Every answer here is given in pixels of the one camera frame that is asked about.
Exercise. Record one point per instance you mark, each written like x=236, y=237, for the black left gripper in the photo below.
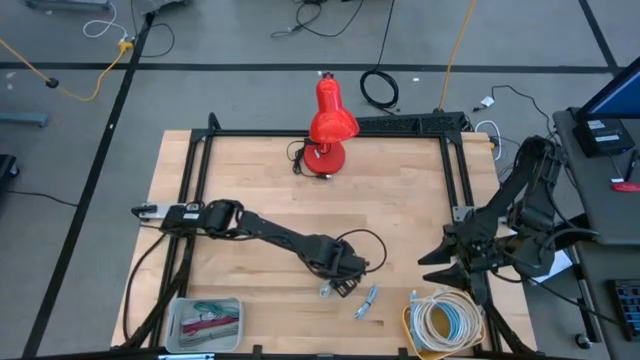
x=342, y=260

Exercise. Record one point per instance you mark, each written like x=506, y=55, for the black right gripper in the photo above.
x=475, y=250

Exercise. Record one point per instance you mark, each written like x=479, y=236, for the red screwdriver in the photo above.
x=210, y=324

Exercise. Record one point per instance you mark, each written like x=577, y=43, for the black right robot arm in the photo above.
x=525, y=175

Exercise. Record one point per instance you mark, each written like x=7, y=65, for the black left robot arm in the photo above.
x=270, y=232

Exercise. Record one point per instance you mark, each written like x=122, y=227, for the orange plastic bin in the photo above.
x=405, y=330

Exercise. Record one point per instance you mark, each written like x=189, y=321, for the white paper sheet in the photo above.
x=560, y=262

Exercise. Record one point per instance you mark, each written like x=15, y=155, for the black power strip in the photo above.
x=425, y=122

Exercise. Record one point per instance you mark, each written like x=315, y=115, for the black caster wheel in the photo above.
x=583, y=341

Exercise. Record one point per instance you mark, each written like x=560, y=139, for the grey plastic bin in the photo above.
x=200, y=349

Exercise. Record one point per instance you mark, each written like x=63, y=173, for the red desk lamp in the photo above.
x=330, y=125

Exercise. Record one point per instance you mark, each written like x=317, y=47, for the white power adapter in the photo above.
x=487, y=101

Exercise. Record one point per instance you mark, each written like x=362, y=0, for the grey desk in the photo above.
x=610, y=210

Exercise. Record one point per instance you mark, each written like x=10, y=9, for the black keyboard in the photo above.
x=627, y=310

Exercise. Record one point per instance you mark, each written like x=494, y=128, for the black box with labels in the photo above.
x=600, y=145

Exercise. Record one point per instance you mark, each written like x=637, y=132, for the red oval object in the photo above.
x=627, y=187

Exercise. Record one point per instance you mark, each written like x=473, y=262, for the black pen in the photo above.
x=631, y=167

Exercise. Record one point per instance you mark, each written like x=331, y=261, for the computer monitor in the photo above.
x=620, y=95

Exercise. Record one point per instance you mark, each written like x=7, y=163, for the black round floor puck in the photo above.
x=52, y=82

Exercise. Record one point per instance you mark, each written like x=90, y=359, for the black furniture caster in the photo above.
x=7, y=167

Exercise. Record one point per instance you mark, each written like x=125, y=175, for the grey furniture foot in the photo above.
x=65, y=4
x=25, y=119

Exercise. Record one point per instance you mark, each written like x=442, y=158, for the black metal frame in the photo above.
x=250, y=133

